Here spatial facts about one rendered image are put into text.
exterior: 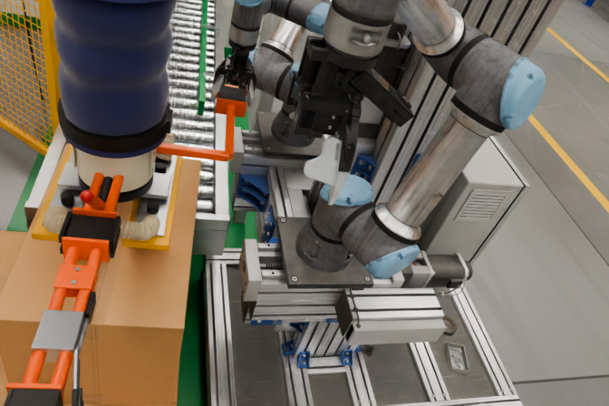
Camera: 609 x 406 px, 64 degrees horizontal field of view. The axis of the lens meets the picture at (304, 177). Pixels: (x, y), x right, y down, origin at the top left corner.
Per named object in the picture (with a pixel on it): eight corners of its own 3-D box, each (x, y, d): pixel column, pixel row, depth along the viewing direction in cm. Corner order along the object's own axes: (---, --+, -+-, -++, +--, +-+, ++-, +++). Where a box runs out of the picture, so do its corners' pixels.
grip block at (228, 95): (216, 97, 145) (217, 82, 142) (245, 101, 147) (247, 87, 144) (214, 113, 139) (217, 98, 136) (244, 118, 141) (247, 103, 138)
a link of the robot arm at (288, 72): (308, 124, 150) (320, 86, 141) (271, 105, 153) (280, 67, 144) (323, 108, 159) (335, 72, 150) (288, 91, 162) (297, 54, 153)
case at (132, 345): (73, 231, 171) (66, 142, 146) (189, 242, 180) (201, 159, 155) (14, 403, 127) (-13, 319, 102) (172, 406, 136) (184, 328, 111)
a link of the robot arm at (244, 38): (230, 15, 126) (262, 22, 128) (228, 32, 129) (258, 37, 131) (230, 28, 121) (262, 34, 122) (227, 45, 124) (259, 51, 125)
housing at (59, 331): (44, 323, 83) (42, 308, 80) (87, 325, 85) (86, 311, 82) (31, 362, 78) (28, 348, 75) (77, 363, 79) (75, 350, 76)
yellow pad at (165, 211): (146, 152, 136) (146, 139, 132) (182, 157, 138) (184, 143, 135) (122, 247, 110) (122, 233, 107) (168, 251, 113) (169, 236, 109)
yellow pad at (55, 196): (72, 143, 131) (72, 129, 128) (111, 148, 134) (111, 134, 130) (31, 239, 106) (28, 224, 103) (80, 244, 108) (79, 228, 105)
